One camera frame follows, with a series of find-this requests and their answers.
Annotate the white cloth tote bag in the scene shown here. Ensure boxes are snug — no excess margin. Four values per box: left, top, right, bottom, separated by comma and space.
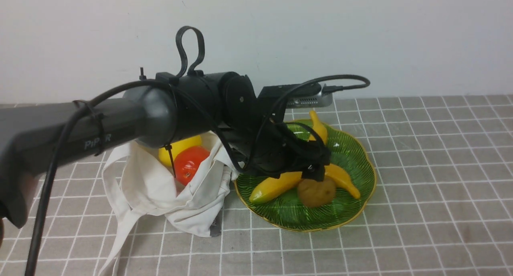
98, 132, 238, 276

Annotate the green leaf-shaped glass plate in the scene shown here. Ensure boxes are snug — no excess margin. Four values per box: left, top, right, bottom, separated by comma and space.
234, 125, 378, 232

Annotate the red tomato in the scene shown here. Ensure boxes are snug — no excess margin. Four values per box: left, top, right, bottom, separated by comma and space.
174, 146, 210, 186

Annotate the yellow banana bunch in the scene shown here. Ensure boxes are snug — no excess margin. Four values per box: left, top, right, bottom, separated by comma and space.
249, 110, 361, 205

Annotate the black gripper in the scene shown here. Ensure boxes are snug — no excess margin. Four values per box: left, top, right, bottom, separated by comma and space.
230, 121, 331, 180

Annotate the black cable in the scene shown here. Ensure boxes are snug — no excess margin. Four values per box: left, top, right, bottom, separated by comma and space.
24, 26, 371, 276

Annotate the grey grid tablecloth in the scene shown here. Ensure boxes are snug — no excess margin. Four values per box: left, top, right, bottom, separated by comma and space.
0, 95, 513, 276

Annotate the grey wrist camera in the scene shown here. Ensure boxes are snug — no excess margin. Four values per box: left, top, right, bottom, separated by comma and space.
258, 83, 334, 110

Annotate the yellow lemon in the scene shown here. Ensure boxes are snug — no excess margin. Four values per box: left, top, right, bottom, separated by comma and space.
159, 136, 203, 167

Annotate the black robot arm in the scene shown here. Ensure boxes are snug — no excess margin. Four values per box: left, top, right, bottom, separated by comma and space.
1, 71, 337, 228

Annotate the brown kiwi fruit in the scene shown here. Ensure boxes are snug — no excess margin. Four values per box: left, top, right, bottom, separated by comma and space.
297, 179, 337, 208

